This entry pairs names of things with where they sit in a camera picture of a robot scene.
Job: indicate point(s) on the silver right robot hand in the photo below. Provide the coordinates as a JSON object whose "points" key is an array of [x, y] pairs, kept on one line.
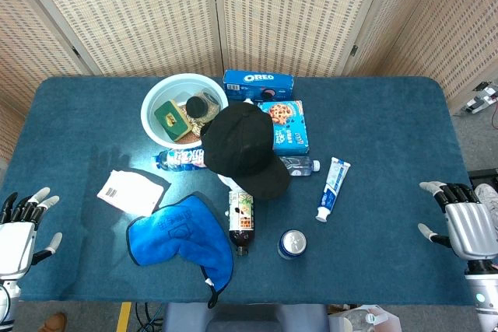
{"points": [[472, 231]]}

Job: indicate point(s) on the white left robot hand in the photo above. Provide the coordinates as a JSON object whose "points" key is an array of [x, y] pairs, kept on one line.
{"points": [[15, 242]]}

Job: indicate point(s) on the black baseball cap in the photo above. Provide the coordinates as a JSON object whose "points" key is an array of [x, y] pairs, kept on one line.
{"points": [[241, 145]]}

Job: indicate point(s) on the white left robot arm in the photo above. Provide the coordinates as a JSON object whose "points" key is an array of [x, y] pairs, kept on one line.
{"points": [[5, 302]]}

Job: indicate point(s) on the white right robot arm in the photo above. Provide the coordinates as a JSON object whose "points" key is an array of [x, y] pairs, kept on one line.
{"points": [[485, 306]]}

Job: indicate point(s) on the white sneaker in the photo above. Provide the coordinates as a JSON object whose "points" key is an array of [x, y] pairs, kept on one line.
{"points": [[487, 194]]}

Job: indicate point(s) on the brown shoe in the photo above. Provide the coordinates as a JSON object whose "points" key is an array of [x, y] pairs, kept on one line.
{"points": [[53, 323]]}

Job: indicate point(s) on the blue tablecloth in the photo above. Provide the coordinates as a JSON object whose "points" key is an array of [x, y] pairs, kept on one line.
{"points": [[369, 231]]}

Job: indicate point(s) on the white barcode packet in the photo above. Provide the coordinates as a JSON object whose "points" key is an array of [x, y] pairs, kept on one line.
{"points": [[130, 192]]}

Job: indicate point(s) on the yellow floor tape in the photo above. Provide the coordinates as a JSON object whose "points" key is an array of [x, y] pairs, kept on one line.
{"points": [[123, 317]]}

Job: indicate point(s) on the white power strip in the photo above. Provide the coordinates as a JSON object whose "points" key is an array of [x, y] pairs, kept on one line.
{"points": [[482, 98]]}

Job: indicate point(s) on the clear plastic bottle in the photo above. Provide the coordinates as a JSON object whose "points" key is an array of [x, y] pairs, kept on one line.
{"points": [[363, 318]]}

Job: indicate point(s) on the white blue toothpaste tube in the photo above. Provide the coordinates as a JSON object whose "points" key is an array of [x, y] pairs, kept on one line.
{"points": [[334, 188]]}

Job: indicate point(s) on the blue microfibre towel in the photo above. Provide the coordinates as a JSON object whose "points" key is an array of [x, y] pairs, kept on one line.
{"points": [[183, 235]]}

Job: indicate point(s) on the blue white drink can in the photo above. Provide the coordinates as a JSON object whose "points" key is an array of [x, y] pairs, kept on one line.
{"points": [[292, 244]]}

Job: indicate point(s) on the clear water bottle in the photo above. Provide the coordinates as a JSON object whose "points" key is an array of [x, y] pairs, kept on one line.
{"points": [[299, 165]]}

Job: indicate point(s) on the blue-capped sports drink bottle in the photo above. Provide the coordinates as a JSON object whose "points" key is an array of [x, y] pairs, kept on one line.
{"points": [[181, 159]]}

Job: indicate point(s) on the woven folding screen panel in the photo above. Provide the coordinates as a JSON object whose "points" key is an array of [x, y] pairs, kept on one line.
{"points": [[27, 48], [295, 13], [435, 29], [136, 17]]}

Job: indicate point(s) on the green scouring sponge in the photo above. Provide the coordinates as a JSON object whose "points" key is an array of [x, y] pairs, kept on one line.
{"points": [[171, 120]]}

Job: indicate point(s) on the black screen hinge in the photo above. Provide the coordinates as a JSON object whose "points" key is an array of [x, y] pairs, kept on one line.
{"points": [[353, 50], [75, 52]]}

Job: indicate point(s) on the blue chocolate chip cookie box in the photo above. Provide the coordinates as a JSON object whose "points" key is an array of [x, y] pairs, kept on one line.
{"points": [[292, 130]]}

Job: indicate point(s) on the light blue plastic basin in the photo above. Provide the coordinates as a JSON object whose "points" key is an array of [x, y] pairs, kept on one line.
{"points": [[171, 87]]}

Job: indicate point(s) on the brown tea bottle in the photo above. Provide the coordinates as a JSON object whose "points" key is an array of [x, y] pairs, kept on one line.
{"points": [[241, 219]]}

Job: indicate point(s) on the jar with black lid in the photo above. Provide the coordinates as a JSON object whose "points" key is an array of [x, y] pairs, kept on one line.
{"points": [[197, 106]]}

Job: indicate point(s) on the blue Oreo box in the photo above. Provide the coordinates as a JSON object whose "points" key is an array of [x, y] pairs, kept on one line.
{"points": [[257, 81]]}

